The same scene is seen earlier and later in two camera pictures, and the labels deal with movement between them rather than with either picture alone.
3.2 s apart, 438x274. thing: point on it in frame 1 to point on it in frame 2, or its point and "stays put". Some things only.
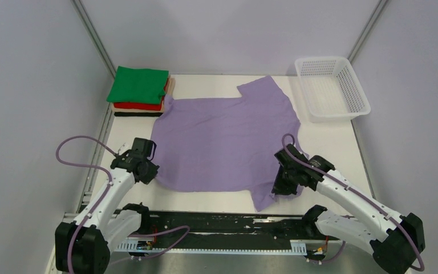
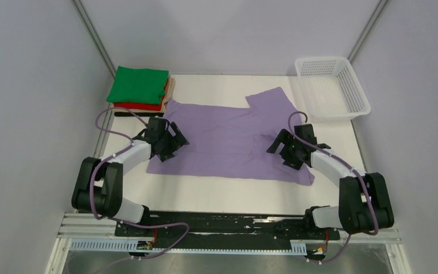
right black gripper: (279, 188) to (288, 140)
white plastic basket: (332, 91) stays put
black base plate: (235, 226) stays put
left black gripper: (153, 167) to (181, 142)
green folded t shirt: (136, 85) stays put
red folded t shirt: (141, 106) stays put
